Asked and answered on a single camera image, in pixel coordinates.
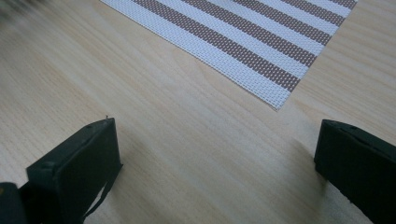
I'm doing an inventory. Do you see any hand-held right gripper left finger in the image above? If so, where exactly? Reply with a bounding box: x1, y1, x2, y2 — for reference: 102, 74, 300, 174
19, 117, 123, 224

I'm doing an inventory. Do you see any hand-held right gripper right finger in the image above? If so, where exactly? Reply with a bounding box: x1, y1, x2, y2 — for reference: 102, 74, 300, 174
313, 119, 396, 224

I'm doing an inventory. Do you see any striped woven placemat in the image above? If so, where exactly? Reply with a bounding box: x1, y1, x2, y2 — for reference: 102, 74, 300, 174
99, 0, 360, 112

